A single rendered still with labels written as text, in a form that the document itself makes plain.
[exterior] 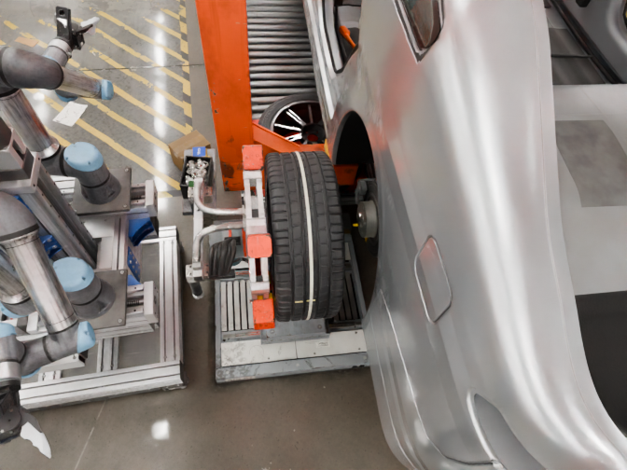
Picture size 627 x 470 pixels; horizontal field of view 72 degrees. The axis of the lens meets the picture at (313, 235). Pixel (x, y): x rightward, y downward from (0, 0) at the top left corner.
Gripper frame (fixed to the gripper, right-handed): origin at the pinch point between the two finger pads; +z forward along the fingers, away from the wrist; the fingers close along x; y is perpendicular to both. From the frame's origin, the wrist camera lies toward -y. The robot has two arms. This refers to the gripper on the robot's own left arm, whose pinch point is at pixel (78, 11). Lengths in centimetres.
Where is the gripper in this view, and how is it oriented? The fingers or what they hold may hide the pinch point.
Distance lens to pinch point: 215.2
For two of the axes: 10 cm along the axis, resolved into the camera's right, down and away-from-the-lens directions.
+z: 0.6, -8.5, 5.3
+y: -2.2, 5.0, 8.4
